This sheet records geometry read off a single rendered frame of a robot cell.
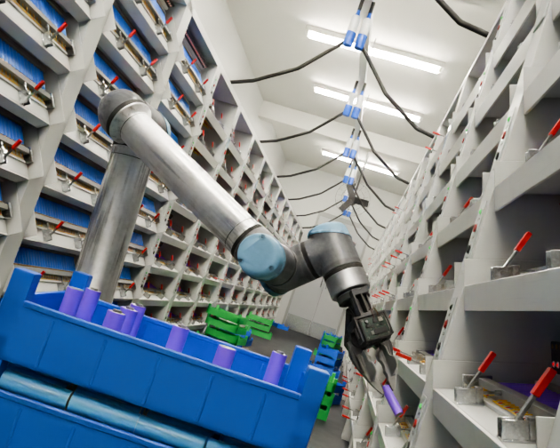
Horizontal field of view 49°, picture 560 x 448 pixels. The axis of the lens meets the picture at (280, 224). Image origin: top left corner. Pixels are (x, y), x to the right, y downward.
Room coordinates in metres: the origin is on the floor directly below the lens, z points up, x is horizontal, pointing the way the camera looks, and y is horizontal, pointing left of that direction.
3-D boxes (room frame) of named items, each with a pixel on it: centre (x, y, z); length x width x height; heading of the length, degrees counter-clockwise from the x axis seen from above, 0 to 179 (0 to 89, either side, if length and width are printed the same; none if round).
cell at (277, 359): (0.73, -0.05, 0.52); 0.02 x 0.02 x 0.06
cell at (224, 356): (0.60, 0.01, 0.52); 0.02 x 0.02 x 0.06
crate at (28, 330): (0.66, 0.06, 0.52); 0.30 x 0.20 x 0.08; 90
